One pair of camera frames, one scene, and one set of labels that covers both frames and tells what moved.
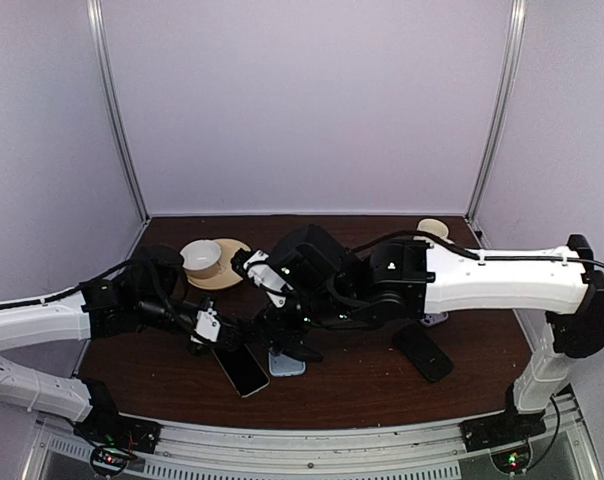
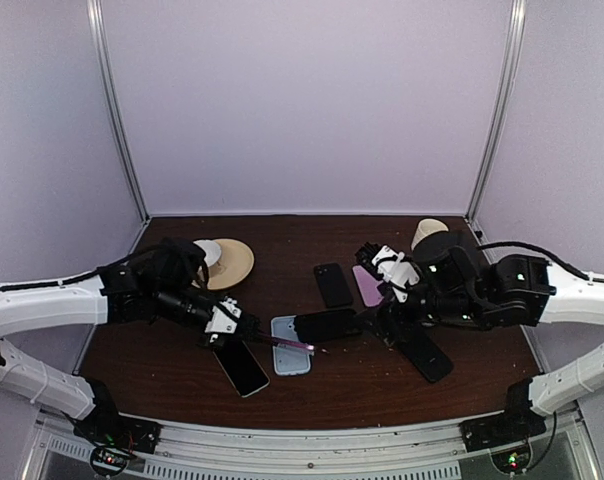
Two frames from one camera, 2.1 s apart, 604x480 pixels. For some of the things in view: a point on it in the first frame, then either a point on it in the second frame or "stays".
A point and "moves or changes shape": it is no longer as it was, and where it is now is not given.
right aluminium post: (516, 29) stays
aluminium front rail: (435, 452) stays
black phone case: (424, 350) stays
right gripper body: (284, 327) to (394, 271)
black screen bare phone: (242, 369) stays
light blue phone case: (281, 365) moves or changes shape
